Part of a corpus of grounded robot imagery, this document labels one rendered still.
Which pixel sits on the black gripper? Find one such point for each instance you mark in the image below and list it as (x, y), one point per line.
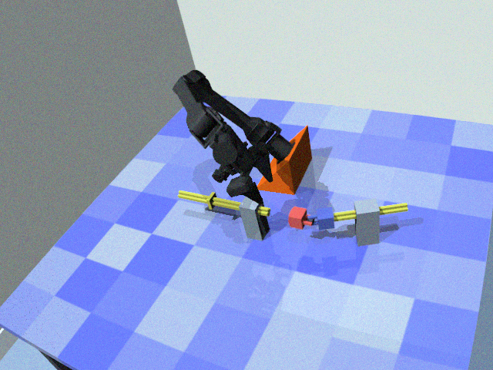
(255, 156)

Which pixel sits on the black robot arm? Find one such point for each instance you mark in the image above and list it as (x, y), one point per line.
(194, 90)

